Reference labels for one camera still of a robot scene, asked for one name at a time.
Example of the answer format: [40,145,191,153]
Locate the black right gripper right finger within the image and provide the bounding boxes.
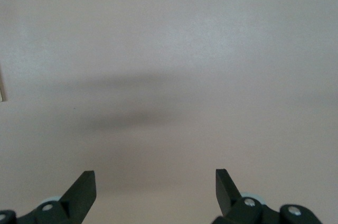
[213,168,265,224]

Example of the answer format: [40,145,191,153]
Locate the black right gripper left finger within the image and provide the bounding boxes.
[16,170,96,224]

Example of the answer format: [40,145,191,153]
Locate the wooden cutting board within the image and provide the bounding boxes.
[0,59,6,102]

